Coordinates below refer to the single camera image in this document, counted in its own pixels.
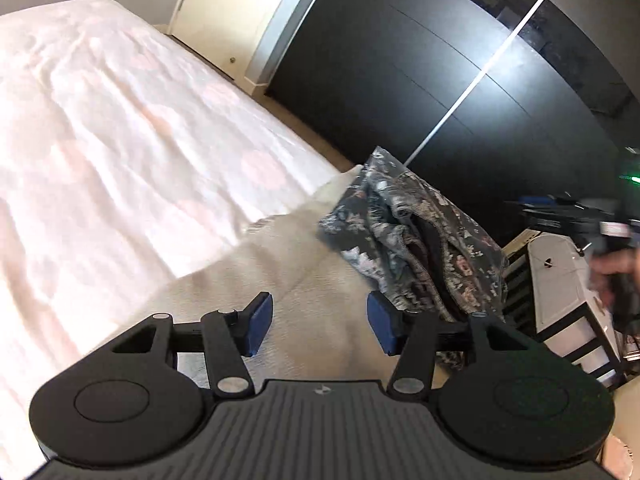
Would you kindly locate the person's right hand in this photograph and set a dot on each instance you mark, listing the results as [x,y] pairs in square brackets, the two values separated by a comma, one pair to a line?
[612,266]

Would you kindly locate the black wardrobe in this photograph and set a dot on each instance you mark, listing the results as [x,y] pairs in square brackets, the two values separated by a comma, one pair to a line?
[400,60]

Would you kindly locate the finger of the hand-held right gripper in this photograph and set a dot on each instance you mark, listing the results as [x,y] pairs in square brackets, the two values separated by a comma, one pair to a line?
[545,210]

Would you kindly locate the cream garment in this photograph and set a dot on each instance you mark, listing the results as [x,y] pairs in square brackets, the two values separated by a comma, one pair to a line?
[310,280]

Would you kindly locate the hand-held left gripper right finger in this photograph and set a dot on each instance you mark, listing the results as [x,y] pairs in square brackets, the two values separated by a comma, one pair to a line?
[382,325]

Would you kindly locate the dark floral pants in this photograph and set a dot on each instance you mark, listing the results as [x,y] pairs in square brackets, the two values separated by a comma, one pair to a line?
[410,240]

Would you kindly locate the cream door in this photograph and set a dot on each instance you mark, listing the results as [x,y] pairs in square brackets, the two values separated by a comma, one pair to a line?
[215,10]

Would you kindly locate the bed with polka-dot sheet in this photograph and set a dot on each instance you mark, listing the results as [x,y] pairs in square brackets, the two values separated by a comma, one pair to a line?
[125,135]

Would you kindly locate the white nightstand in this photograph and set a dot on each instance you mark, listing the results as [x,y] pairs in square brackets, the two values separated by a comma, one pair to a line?
[555,285]

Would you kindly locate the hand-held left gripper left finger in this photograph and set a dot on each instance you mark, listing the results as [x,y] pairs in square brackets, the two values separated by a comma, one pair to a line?
[260,322]

